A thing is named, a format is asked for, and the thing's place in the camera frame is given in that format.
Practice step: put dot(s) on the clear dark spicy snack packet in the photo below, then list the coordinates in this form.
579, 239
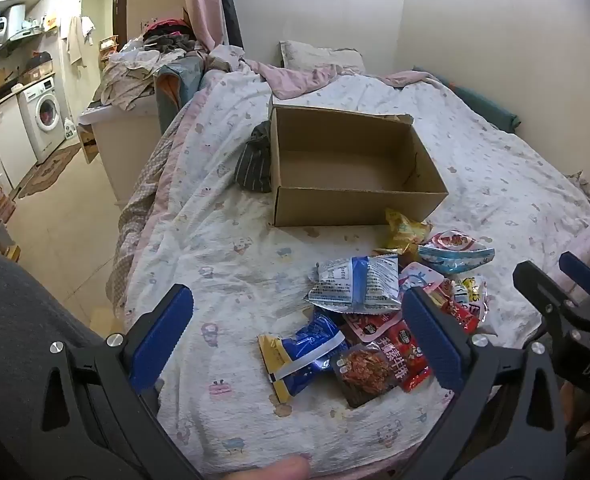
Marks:
365, 375

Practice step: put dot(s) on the printed white quilt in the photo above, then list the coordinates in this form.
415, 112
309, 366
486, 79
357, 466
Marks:
225, 240

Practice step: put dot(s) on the red spicy snack packet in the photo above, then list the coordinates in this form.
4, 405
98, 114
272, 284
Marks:
410, 360

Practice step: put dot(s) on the person's left hand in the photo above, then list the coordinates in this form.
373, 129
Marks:
275, 470

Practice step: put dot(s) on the yellow white cartoon packet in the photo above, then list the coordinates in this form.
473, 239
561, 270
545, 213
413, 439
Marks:
472, 292

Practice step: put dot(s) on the pink curtain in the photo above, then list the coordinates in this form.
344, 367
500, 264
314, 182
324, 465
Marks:
202, 5

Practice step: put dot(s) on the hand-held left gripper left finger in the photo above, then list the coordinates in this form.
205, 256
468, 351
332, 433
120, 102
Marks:
162, 340

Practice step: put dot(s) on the red and light-blue snack packet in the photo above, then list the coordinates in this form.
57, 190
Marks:
450, 255

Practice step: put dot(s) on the beige pillow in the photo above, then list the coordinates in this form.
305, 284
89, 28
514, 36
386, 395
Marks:
320, 55

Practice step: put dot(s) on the hanging beige cloth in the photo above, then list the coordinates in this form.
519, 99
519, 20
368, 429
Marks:
79, 40

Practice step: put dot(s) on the dark door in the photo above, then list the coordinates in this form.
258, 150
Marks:
121, 7

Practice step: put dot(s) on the red sausage packet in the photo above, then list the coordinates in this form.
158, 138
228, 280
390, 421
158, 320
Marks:
457, 312

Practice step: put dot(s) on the white washing machine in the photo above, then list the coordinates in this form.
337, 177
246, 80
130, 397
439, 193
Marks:
42, 117

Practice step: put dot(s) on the blue and white snack packet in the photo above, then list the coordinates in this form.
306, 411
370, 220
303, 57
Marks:
355, 285

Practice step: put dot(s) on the white storage cabinet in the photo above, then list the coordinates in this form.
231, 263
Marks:
120, 150

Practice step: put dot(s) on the person's right hand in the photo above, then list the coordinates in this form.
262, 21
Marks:
572, 410

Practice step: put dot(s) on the teal cushion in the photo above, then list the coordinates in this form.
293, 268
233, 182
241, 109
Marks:
475, 100

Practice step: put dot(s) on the pink blanket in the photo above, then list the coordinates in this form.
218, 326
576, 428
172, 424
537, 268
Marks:
295, 80

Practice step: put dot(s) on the dark striped cloth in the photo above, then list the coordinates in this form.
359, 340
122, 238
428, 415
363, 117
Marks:
256, 162

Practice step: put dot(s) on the pile of clothes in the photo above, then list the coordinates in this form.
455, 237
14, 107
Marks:
140, 65

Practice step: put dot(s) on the pink white snack packet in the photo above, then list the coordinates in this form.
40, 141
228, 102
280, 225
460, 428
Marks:
420, 277

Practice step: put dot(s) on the cardboard box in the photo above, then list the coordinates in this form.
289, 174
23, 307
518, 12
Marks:
345, 170

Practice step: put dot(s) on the pink packet with dark logo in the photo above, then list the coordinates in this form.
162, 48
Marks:
370, 325

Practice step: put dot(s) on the brown rug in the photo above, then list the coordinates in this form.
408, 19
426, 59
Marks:
50, 170

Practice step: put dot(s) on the white detergent bottle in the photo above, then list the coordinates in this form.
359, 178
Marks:
70, 129

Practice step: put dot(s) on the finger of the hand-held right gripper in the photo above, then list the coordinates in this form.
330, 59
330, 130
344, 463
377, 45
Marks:
540, 287
580, 272

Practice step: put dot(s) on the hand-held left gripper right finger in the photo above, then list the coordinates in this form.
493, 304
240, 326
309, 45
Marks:
432, 340

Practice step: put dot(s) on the blue and yellow snack packet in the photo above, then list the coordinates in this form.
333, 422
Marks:
300, 360

